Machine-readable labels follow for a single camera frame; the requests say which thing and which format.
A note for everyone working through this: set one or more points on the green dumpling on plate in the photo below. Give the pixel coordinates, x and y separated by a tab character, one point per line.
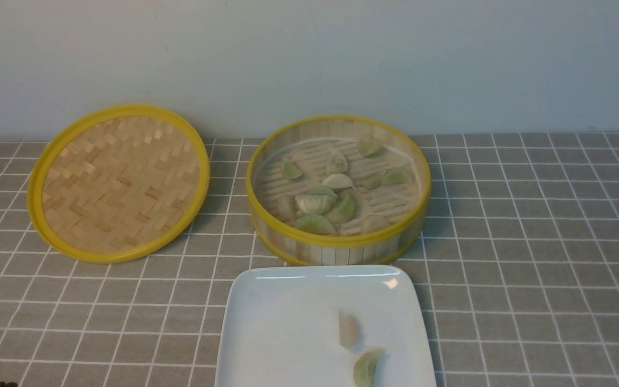
364	370

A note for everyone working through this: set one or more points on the grey checkered tablecloth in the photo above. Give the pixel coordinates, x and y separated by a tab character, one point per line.
516	270

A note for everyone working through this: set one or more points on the yellow-rimmed bamboo steamer basket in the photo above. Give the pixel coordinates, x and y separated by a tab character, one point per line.
308	143

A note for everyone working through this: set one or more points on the white square plate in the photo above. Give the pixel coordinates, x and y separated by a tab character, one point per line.
280	327

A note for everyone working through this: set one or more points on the green dumpling right side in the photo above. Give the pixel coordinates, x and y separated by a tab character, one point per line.
395	176

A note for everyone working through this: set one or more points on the white dumpling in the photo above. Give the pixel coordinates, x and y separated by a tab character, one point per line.
348	329
315	204

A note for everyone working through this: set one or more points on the green dumpling at back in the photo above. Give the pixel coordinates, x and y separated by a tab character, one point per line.
368	146

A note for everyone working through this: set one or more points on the pale green front dumpling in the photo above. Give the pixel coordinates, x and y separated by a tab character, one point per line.
315	224

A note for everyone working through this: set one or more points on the small green left dumpling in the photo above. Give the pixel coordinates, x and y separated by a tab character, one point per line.
290	171

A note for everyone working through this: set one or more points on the yellow-rimmed bamboo steamer lid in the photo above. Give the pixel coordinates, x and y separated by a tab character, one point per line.
119	184

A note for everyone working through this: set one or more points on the white dumpling in steamer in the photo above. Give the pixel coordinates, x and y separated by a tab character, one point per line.
315	204

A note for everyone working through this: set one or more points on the pale dumpling in steamer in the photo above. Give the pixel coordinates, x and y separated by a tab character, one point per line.
336	163

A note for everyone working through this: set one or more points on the green dumpling in steamer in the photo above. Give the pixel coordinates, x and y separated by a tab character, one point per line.
343	212

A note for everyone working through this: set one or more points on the pale dumpling front right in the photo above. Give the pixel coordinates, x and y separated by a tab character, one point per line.
374	223

